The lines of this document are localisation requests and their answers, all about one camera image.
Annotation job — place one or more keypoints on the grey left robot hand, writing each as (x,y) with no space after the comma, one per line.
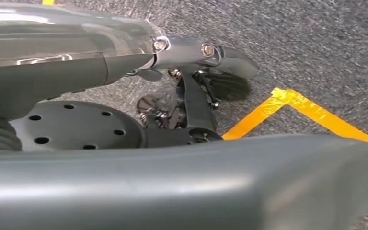
(171,190)

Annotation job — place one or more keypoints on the yellow floor tape square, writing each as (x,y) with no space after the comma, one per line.
(311,111)

